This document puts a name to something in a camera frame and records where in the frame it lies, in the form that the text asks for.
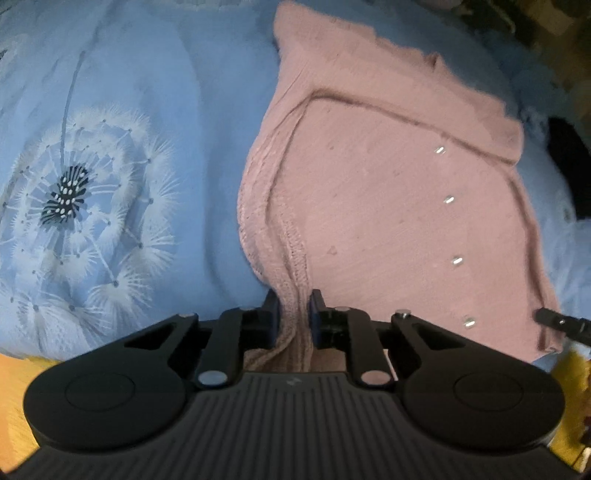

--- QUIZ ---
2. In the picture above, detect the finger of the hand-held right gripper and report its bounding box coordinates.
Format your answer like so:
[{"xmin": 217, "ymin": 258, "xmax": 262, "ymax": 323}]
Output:
[{"xmin": 533, "ymin": 308, "xmax": 591, "ymax": 348}]

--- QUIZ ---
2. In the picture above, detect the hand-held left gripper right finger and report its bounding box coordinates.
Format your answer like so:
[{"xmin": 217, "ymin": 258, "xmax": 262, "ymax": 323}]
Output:
[{"xmin": 307, "ymin": 288, "xmax": 468, "ymax": 387}]

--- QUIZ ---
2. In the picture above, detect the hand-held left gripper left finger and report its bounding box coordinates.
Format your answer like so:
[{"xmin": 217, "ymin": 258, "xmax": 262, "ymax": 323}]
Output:
[{"xmin": 124, "ymin": 290, "xmax": 282, "ymax": 389}]

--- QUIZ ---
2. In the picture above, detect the pink knitted cardigan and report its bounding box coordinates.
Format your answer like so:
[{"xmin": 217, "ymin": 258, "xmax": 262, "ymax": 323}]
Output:
[{"xmin": 235, "ymin": 1, "xmax": 565, "ymax": 373}]

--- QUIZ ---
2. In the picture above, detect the black cloth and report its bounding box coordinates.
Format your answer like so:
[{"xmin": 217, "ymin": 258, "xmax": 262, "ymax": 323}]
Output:
[{"xmin": 547, "ymin": 117, "xmax": 591, "ymax": 223}]

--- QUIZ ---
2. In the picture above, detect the blue dandelion bed sheet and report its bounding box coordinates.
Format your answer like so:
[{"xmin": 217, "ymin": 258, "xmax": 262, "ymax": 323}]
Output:
[{"xmin": 0, "ymin": 0, "xmax": 591, "ymax": 361}]

